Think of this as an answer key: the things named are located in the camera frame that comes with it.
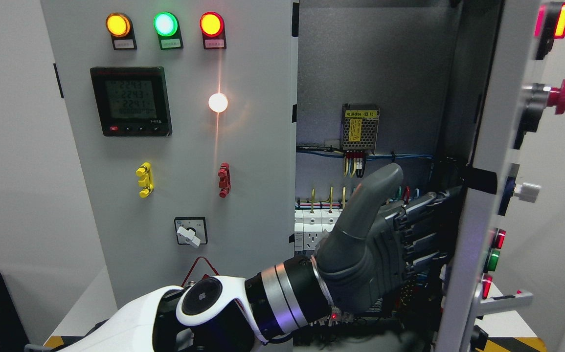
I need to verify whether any grey robotic left hand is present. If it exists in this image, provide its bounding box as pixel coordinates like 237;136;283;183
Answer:
316;163;462;313

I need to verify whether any grey cabinet door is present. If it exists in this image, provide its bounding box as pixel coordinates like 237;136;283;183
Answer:
41;0;297;308
434;0;565;352

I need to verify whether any red indicator lamp left door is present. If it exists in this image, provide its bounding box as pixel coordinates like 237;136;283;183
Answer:
199;11;227;49

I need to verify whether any green indicator lamp left door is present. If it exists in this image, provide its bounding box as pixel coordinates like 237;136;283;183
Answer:
153;12;183;50

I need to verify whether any yellow indicator lamp left door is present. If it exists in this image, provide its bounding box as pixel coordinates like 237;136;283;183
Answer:
105;13;137;50

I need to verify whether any metal mesh power supply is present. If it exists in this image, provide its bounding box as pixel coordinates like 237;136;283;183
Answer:
340;103;380;154

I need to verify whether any red electrical hazard warning sticker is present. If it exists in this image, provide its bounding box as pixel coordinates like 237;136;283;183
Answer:
181;256;220;287

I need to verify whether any white glowing indicator lamp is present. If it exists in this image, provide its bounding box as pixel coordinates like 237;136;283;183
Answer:
208;93;229;113

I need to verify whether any red mushroom emergency stop button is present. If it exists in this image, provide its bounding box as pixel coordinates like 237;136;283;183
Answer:
513;79;565;150

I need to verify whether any black digital power meter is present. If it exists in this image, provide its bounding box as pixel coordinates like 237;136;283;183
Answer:
90;66;172;137

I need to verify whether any white DIN rail breaker row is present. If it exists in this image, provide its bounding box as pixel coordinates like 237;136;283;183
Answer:
294;209;342;252

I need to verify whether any silver door lever handle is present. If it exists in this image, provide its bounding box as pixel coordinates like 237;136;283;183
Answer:
476;291;534;319

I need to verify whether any red terminal post pair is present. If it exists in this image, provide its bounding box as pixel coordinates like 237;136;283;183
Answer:
218;162;231;198

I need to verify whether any white rotary switch right door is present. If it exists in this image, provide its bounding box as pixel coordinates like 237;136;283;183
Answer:
497;163;541;216

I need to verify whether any white rotary selector switch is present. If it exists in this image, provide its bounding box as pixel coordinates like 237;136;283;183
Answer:
174;217;208;248

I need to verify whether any yellow terminal post pair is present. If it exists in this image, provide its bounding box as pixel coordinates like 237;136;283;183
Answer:
136;162;155;198

